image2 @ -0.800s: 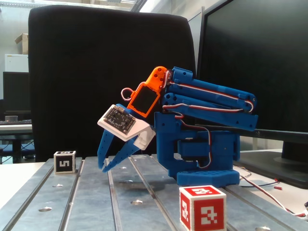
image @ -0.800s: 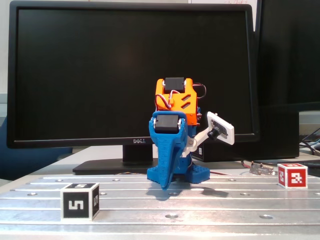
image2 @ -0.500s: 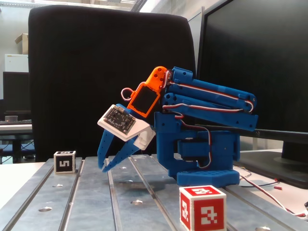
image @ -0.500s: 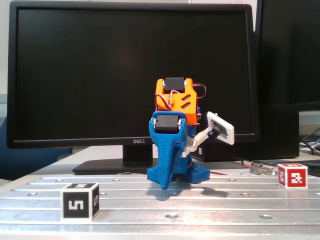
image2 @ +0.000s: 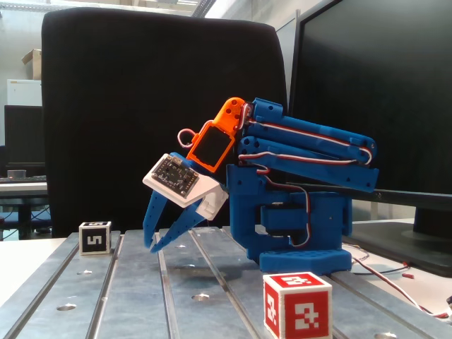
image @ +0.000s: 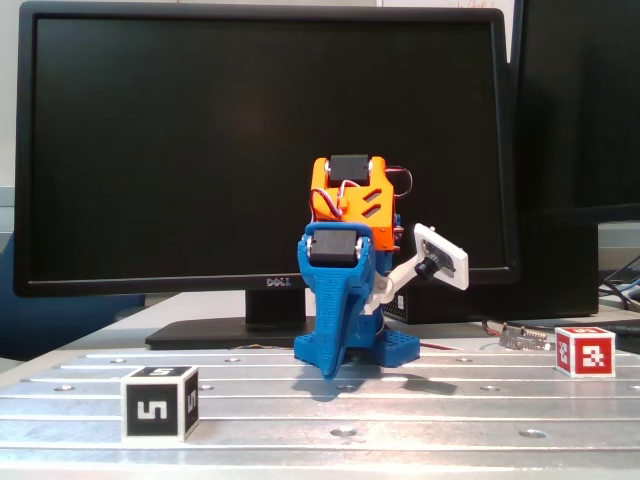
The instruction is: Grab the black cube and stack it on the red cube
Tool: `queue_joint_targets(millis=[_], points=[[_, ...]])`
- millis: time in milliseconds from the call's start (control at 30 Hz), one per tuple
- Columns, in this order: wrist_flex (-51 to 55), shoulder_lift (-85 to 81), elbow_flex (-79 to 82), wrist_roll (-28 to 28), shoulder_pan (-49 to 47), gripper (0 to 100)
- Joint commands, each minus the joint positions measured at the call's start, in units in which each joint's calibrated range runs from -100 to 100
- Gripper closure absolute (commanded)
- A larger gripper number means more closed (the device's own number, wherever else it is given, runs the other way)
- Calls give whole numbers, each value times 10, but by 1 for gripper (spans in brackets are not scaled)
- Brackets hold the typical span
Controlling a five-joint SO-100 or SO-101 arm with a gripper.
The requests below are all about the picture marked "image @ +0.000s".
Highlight dark cable bundle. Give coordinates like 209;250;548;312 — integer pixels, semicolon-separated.
599;254;640;307

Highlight small bare circuit board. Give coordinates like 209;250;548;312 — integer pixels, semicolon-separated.
497;323;556;351

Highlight black Dell monitor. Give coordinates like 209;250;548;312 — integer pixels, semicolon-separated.
12;0;521;351

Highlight red cube with white marker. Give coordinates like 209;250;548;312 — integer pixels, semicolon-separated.
554;326;616;377

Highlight black unbranded monitor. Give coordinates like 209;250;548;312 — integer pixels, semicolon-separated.
509;0;640;226

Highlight black cube with white marker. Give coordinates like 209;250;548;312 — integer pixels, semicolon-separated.
119;365;201;442

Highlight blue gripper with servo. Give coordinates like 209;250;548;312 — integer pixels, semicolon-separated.
297;222;374;377

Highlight aluminium slotted base plate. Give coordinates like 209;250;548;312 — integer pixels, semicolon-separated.
0;347;640;480

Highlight white camera mount with board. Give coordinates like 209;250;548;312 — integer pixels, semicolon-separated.
367;223;470;316

